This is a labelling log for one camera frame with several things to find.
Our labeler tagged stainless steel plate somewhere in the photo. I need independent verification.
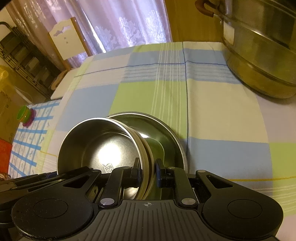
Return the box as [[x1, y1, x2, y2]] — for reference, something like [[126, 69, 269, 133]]
[[107, 112, 188, 200]]

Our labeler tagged stainless steel steamer pot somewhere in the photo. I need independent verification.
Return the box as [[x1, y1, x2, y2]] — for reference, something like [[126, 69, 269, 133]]
[[195, 0, 296, 99]]

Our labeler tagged dark storage rack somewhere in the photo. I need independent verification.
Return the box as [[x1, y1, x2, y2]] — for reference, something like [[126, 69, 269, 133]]
[[0, 22, 67, 100]]

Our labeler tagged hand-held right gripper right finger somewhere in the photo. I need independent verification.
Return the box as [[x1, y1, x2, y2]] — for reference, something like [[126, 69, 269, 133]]
[[155, 159, 233, 207]]

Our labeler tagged blue patterned cloth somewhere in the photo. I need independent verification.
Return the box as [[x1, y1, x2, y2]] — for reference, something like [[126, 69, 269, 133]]
[[7, 100, 62, 180]]

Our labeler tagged checked tablecloth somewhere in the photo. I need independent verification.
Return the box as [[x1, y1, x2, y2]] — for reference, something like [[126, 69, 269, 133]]
[[39, 41, 296, 241]]

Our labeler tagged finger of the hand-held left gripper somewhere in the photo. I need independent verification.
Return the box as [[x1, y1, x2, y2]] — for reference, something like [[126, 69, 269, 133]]
[[14, 166, 101, 185], [0, 179, 66, 193]]

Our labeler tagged wooden chair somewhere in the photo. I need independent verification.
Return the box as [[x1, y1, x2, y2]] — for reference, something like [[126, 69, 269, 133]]
[[48, 17, 93, 100]]

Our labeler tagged cardboard box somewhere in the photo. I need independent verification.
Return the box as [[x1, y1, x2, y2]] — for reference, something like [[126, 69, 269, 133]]
[[0, 65, 15, 140]]

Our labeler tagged green toy cup stack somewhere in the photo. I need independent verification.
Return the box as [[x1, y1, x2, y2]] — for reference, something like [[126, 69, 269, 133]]
[[19, 106, 37, 127]]

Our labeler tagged red cloth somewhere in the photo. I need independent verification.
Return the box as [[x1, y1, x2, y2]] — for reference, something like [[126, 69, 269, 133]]
[[0, 138, 14, 175]]

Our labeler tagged cream plastic bowl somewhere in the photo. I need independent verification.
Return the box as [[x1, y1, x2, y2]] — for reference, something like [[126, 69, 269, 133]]
[[109, 118, 154, 200]]

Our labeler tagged small stainless steel bowl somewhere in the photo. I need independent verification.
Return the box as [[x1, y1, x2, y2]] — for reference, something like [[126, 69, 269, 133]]
[[57, 117, 142, 200]]

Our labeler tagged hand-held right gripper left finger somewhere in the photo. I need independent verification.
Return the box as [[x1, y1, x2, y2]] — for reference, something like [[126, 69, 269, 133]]
[[63, 159, 142, 208]]

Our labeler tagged purple lace curtain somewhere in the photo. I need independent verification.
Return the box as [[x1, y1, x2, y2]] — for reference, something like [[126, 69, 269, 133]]
[[7, 0, 174, 57]]

